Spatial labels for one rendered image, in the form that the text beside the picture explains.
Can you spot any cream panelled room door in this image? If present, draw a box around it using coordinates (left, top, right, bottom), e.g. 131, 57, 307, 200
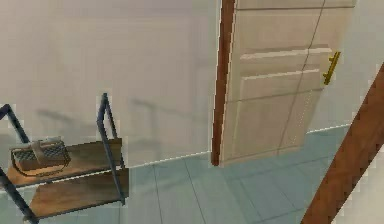
219, 0, 358, 165

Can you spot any grey woven basket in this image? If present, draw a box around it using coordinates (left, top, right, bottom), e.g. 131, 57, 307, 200
9, 136, 72, 178

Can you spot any wooden shelf with dark frame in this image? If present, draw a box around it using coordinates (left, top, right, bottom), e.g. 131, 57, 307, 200
0, 92, 131, 224

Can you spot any yellow door handle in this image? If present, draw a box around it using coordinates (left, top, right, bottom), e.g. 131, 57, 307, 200
321, 50, 342, 86

